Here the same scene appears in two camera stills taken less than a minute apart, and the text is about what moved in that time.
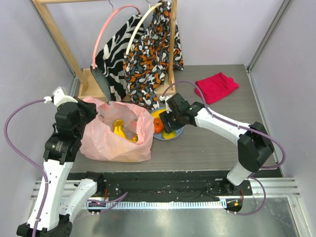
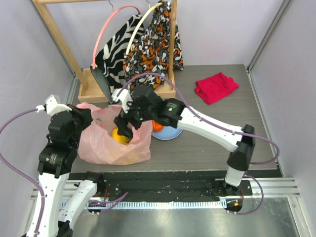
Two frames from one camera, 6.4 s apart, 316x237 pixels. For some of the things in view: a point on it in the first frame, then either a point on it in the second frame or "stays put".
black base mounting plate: [170, 185] stays put
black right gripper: [166, 121] to [131, 116]
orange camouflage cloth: [146, 62] stays put
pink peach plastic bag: [119, 132] stays put
